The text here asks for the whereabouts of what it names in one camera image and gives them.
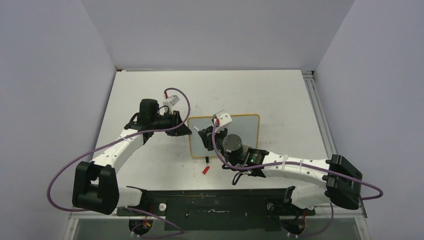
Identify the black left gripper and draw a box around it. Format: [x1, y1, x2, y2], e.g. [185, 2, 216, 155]
[151, 110, 192, 137]

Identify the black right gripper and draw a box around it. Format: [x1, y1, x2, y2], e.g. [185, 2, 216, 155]
[199, 124, 239, 167]

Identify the red marker cap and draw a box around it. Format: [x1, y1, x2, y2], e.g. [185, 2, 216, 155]
[202, 166, 210, 175]

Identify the yellow framed whiteboard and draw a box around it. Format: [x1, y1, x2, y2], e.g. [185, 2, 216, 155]
[187, 113, 261, 159]

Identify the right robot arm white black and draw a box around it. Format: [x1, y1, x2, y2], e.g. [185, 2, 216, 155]
[197, 126, 363, 214]

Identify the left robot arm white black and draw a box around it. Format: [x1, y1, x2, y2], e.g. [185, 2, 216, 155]
[72, 99, 192, 216]

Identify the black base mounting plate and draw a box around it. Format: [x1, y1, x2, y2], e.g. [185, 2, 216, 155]
[117, 187, 317, 231]

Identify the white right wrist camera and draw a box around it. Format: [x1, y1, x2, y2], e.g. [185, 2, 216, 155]
[212, 110, 232, 127]

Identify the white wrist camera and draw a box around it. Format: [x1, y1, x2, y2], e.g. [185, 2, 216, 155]
[212, 110, 232, 127]
[162, 95, 180, 114]

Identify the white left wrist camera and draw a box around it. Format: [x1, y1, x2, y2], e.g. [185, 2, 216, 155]
[162, 95, 180, 114]

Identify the aluminium rail right side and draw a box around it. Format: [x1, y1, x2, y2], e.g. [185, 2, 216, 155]
[301, 70, 338, 158]

